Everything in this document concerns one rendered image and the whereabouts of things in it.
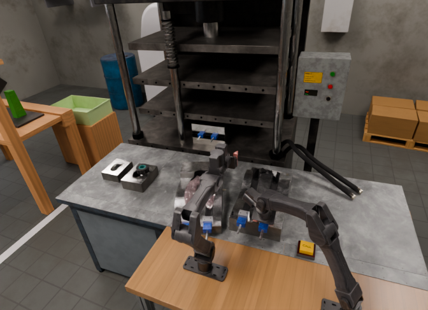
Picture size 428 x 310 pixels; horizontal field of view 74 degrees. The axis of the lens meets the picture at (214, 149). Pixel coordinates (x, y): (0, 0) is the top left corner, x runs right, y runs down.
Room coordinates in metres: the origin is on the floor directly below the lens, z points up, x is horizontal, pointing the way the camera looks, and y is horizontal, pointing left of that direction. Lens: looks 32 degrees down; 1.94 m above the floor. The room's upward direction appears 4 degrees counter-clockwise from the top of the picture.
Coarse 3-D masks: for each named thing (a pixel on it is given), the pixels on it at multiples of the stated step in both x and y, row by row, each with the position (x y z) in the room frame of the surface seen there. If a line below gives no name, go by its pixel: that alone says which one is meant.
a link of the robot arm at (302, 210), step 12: (264, 192) 0.90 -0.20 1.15; (276, 192) 0.88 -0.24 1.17; (276, 204) 0.82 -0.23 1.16; (288, 204) 0.79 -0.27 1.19; (300, 204) 0.77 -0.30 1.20; (312, 204) 0.75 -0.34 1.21; (324, 204) 0.74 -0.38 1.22; (300, 216) 0.74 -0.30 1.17; (312, 216) 0.69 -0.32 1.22; (324, 216) 0.73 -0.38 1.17; (312, 228) 0.68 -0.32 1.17; (324, 228) 0.67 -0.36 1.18; (312, 240) 0.67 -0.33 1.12; (324, 240) 0.64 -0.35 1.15
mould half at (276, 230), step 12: (252, 168) 1.48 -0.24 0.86; (264, 180) 1.26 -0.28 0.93; (288, 180) 1.24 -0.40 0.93; (240, 192) 1.22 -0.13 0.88; (288, 192) 1.17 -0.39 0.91; (240, 204) 1.12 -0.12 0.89; (276, 216) 1.02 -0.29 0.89; (252, 228) 0.99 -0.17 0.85; (276, 228) 0.94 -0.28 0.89; (276, 240) 0.94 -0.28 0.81
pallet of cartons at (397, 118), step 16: (368, 112) 3.64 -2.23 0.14; (384, 112) 3.13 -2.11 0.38; (400, 112) 3.10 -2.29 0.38; (416, 112) 3.08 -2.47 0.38; (368, 128) 3.09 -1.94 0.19; (384, 128) 3.01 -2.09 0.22; (400, 128) 2.93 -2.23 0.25; (416, 128) 2.89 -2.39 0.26; (384, 144) 2.98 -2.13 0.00; (400, 144) 2.93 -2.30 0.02
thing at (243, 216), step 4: (240, 212) 1.04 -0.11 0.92; (244, 212) 1.03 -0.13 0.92; (248, 212) 1.03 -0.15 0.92; (240, 216) 1.02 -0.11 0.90; (244, 216) 1.01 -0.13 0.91; (248, 216) 1.02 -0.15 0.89; (240, 220) 0.99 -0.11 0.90; (244, 220) 0.99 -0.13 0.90; (236, 224) 0.98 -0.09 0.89; (240, 224) 0.98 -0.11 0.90; (244, 224) 0.97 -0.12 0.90; (240, 228) 0.95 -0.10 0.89
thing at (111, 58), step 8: (104, 56) 4.92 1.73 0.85; (112, 56) 4.89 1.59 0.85; (128, 56) 4.82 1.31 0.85; (104, 64) 4.64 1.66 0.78; (112, 64) 4.59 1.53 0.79; (128, 64) 4.68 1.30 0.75; (104, 72) 4.68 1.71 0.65; (112, 72) 4.60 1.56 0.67; (136, 72) 4.83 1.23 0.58; (112, 80) 4.60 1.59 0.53; (120, 80) 4.59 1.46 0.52; (112, 88) 4.62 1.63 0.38; (120, 88) 4.59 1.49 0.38; (136, 88) 4.73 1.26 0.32; (112, 96) 4.65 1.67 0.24; (120, 96) 4.59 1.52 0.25; (136, 96) 4.70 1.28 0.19; (112, 104) 4.70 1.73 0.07; (120, 104) 4.59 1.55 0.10; (136, 104) 4.68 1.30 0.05
